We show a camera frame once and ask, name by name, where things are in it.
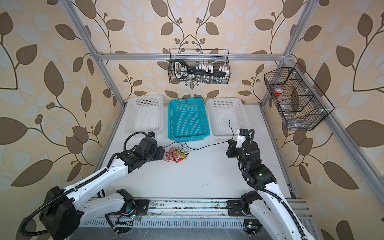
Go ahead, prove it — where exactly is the white plastic basket left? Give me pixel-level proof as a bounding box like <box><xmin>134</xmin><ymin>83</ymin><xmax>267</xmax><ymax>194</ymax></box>
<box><xmin>124</xmin><ymin>95</ymin><xmax>164</xmax><ymax>134</ymax></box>

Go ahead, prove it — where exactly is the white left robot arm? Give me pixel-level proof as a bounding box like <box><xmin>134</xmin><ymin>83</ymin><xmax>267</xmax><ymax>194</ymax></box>
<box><xmin>19</xmin><ymin>132</ymin><xmax>165</xmax><ymax>240</ymax></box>

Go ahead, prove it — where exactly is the black wire basket back wall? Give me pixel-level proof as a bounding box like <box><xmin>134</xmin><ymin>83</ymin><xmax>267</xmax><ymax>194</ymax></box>
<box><xmin>168</xmin><ymin>48</ymin><xmax>231</xmax><ymax>86</ymax></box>

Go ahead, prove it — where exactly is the teal plastic basket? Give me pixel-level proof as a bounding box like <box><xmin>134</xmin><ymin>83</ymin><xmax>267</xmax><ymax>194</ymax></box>
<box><xmin>168</xmin><ymin>98</ymin><xmax>210</xmax><ymax>143</ymax></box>

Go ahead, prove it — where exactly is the white plastic basket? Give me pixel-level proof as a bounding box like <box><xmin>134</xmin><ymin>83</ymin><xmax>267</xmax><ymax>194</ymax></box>
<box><xmin>124</xmin><ymin>95</ymin><xmax>164</xmax><ymax>134</ymax></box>
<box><xmin>207</xmin><ymin>98</ymin><xmax>250</xmax><ymax>139</ymax></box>

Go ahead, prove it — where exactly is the black tool in basket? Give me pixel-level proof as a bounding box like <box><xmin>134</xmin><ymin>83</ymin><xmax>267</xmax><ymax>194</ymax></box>
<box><xmin>172</xmin><ymin>60</ymin><xmax>231</xmax><ymax>80</ymax></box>

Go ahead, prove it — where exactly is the black wire basket right wall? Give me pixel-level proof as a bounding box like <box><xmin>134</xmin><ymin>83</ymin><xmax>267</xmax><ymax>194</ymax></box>
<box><xmin>264</xmin><ymin>63</ymin><xmax>335</xmax><ymax>131</ymax></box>

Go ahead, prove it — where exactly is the aluminium frame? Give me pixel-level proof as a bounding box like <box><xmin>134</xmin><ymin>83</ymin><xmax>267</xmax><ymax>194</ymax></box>
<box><xmin>58</xmin><ymin>0</ymin><xmax>384</xmax><ymax>240</ymax></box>

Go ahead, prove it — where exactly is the red object in basket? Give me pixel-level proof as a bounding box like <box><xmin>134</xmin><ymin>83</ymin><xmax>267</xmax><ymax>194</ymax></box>
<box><xmin>273</xmin><ymin>87</ymin><xmax>284</xmax><ymax>97</ymax></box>

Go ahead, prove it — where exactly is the white plastic basket right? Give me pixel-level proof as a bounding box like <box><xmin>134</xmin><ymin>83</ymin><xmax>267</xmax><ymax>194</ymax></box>
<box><xmin>207</xmin><ymin>98</ymin><xmax>250</xmax><ymax>139</ymax></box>

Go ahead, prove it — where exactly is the red cable with clip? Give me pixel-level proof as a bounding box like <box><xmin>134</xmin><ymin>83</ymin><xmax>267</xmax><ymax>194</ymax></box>
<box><xmin>162</xmin><ymin>146</ymin><xmax>185</xmax><ymax>164</ymax></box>

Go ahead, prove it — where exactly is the black cable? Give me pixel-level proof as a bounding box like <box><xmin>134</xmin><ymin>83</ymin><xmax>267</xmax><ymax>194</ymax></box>
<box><xmin>163</xmin><ymin>119</ymin><xmax>236</xmax><ymax>152</ymax></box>

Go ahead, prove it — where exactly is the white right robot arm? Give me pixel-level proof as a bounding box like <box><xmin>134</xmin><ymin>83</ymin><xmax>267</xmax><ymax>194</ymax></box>
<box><xmin>226</xmin><ymin>129</ymin><xmax>314</xmax><ymax>240</ymax></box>

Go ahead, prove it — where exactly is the black wire basket wall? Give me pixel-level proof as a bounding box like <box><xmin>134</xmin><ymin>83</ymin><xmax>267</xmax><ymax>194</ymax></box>
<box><xmin>168</xmin><ymin>48</ymin><xmax>231</xmax><ymax>86</ymax></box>
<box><xmin>264</xmin><ymin>63</ymin><xmax>335</xmax><ymax>131</ymax></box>

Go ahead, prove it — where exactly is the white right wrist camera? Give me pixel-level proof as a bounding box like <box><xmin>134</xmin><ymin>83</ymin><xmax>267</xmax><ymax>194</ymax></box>
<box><xmin>236</xmin><ymin>128</ymin><xmax>249</xmax><ymax>149</ymax></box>

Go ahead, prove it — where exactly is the metal base rail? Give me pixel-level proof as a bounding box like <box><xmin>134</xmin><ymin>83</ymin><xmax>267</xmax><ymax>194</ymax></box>
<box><xmin>81</xmin><ymin>198</ymin><xmax>295</xmax><ymax>233</ymax></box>

